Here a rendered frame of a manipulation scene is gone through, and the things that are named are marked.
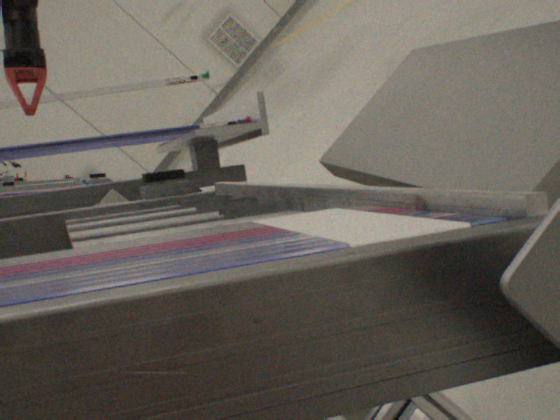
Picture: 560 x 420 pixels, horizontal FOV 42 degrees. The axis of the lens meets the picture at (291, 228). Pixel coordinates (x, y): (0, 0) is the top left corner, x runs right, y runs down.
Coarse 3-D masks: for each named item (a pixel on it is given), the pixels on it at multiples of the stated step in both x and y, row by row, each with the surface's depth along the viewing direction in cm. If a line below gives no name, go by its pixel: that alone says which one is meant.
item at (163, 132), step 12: (240, 120) 113; (132, 132) 107; (144, 132) 108; (156, 132) 108; (168, 132) 109; (180, 132) 110; (24, 144) 102; (36, 144) 103; (48, 144) 103; (60, 144) 104; (72, 144) 104; (84, 144) 105
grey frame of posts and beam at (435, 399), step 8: (440, 392) 110; (416, 400) 109; (424, 400) 109; (432, 400) 111; (440, 400) 110; (448, 400) 111; (424, 408) 110; (432, 408) 110; (440, 408) 112; (448, 408) 111; (456, 408) 111; (432, 416) 110; (440, 416) 111; (448, 416) 112; (456, 416) 111; (464, 416) 112
